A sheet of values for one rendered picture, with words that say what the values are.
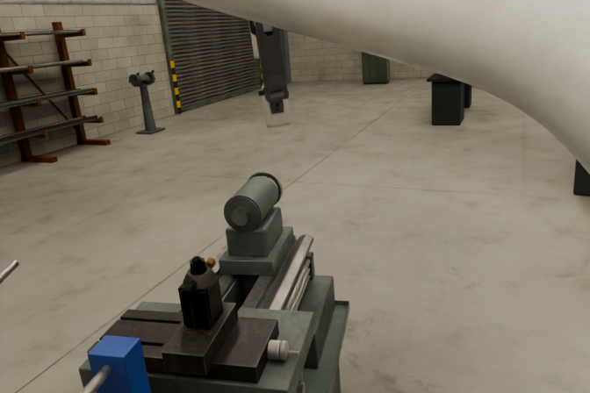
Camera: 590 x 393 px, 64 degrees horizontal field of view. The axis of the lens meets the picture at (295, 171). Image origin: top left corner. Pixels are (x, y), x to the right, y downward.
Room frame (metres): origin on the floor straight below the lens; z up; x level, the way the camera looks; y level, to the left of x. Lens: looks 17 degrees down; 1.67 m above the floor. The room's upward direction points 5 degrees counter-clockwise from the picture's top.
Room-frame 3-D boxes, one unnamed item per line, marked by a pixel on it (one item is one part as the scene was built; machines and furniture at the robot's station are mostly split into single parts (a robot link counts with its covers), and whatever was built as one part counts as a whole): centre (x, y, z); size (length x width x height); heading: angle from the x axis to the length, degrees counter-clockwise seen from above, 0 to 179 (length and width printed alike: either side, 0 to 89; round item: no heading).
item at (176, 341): (0.97, 0.25, 1.00); 0.20 x 0.10 x 0.05; 165
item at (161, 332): (1.01, 0.31, 0.95); 0.43 x 0.18 x 0.04; 75
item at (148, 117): (9.02, 2.68, 0.57); 0.47 x 0.37 x 1.14; 154
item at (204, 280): (1.00, 0.24, 1.13); 0.08 x 0.08 x 0.03
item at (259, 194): (1.63, 0.16, 1.01); 0.30 x 0.20 x 0.29; 165
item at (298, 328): (1.06, 0.27, 0.89); 0.53 x 0.30 x 0.06; 75
